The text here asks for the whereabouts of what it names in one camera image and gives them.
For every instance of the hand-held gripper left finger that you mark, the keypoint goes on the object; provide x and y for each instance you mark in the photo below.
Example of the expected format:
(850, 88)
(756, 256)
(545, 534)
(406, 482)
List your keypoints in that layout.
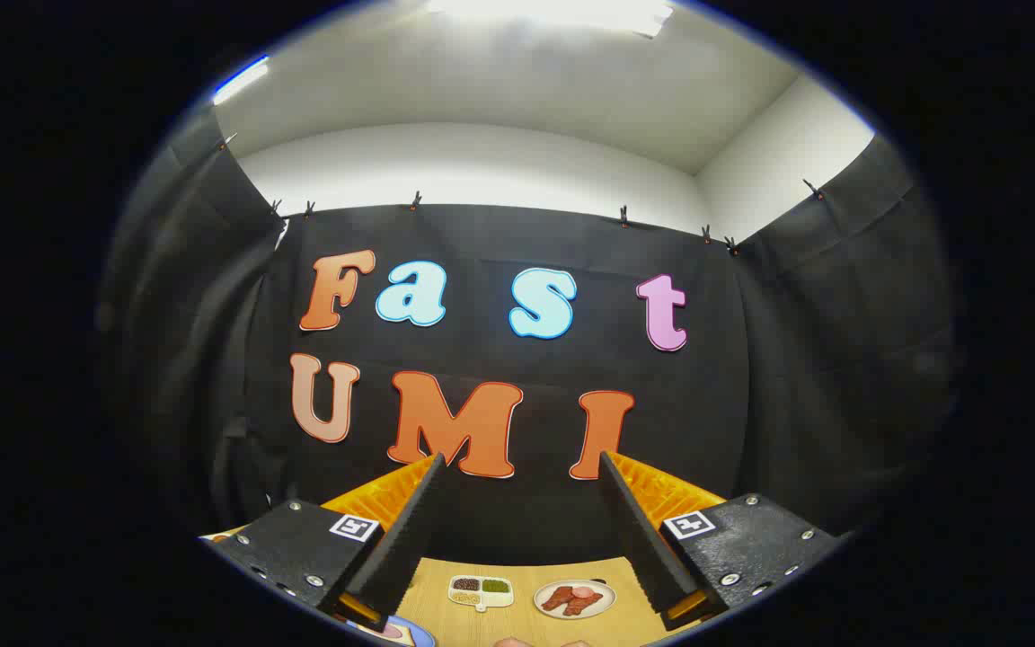
(410, 530)

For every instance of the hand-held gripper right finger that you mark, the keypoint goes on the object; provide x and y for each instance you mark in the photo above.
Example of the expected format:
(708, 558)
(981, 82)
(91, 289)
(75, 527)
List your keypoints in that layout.
(634, 530)

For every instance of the white oval plate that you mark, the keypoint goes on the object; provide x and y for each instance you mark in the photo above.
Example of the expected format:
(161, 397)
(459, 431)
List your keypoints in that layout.
(605, 595)

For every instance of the pile of dark red beans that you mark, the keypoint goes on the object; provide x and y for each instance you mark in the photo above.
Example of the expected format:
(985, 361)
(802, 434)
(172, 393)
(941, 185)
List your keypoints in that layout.
(465, 584)

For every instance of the pile of yellow soybeans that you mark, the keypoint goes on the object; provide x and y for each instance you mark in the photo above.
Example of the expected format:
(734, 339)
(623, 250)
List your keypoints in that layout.
(464, 597)

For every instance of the brown meat slice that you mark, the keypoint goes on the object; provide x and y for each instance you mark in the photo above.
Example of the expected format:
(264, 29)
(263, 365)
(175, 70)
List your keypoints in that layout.
(584, 606)
(558, 599)

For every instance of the white divided dish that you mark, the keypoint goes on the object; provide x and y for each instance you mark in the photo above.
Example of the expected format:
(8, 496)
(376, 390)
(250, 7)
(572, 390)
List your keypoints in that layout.
(482, 600)

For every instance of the pile of green beans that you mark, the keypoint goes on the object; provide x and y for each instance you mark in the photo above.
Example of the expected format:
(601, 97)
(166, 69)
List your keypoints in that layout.
(496, 586)

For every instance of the pink ham slice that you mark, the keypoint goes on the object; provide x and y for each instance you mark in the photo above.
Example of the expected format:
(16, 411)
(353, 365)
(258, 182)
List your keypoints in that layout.
(381, 629)

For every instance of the blue plate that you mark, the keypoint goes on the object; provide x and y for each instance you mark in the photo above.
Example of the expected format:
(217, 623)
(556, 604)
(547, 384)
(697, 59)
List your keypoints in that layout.
(425, 637)

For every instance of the row of small black clips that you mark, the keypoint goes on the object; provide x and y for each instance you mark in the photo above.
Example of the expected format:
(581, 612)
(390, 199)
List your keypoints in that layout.
(415, 199)

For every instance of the ceiling strip light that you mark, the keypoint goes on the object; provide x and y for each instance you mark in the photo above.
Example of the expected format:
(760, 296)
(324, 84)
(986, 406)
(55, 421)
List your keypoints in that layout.
(241, 79)

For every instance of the ceiling light panel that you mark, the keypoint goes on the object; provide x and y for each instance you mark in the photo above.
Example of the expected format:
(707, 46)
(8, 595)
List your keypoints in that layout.
(553, 13)

